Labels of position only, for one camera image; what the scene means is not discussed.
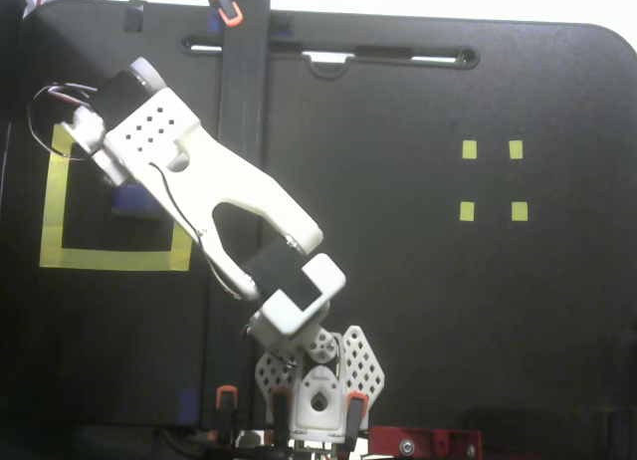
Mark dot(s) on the blue white charger plug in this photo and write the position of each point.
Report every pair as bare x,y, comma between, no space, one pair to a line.
132,201

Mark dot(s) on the yellow tape square outline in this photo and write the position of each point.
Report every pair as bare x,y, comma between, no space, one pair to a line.
114,259

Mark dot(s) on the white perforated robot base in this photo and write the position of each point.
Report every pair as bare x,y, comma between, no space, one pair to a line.
368,365

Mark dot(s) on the blue tape patch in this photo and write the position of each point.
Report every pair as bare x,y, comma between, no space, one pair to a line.
214,21
188,402

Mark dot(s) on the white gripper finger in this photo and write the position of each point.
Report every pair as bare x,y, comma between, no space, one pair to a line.
110,168

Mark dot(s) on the orange black spring clamp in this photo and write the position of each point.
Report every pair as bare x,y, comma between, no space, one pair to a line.
357,415
226,410
225,4
280,410

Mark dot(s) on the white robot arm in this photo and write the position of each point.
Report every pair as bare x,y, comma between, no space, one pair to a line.
224,181

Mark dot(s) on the black tape tab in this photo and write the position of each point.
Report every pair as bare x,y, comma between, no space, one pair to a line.
133,16

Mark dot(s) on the small yellow tape marker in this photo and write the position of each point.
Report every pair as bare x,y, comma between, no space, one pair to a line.
467,211
469,150
519,211
516,150

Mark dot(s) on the red clamp with silver screw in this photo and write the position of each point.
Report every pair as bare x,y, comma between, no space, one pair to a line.
428,442

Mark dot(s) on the black strip across table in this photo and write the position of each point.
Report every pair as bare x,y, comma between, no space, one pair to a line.
239,81

